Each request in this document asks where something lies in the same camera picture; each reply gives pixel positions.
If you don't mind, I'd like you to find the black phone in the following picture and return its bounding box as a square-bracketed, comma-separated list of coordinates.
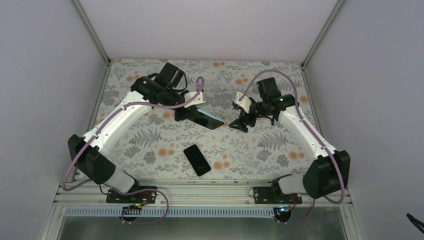
[192, 113, 225, 130]

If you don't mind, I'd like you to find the light blue phone case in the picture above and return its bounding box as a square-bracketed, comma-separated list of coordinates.
[197, 108, 225, 123]

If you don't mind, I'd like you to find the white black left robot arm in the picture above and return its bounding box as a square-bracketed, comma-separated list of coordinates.
[61, 63, 205, 203]

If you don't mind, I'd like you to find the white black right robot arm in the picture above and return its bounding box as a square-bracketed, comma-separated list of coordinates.
[229, 77, 351, 204]

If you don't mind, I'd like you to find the floral patterned table mat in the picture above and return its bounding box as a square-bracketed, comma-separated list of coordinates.
[96, 58, 332, 181]

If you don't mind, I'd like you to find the black smartphone on mat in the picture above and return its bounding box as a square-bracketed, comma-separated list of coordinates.
[183, 144, 212, 177]

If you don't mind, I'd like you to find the black object at edge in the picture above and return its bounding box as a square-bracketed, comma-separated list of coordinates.
[406, 213, 424, 234]

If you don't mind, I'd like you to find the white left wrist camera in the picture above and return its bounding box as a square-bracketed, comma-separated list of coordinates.
[183, 91, 207, 108]

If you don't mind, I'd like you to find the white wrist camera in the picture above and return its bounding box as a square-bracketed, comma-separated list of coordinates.
[183, 91, 207, 108]
[233, 92, 253, 114]

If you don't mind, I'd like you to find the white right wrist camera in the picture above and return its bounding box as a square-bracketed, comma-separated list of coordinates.
[233, 92, 253, 114]

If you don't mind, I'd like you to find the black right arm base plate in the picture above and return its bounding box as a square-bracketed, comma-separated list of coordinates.
[252, 186, 303, 205]

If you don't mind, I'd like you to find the aluminium frame post left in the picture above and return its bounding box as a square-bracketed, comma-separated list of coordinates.
[72, 0, 111, 65]

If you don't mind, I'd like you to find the aluminium frame post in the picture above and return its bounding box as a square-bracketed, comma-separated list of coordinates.
[302, 0, 345, 69]
[72, 0, 111, 65]

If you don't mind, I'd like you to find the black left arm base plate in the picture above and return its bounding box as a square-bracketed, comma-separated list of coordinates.
[105, 186, 157, 205]

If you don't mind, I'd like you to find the aluminium frame post right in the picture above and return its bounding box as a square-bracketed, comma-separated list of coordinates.
[302, 0, 345, 69]

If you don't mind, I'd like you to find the white slotted cable duct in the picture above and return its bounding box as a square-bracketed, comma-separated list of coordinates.
[64, 206, 275, 218]

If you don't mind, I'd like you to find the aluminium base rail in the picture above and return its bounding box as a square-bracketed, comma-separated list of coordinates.
[54, 178, 352, 208]

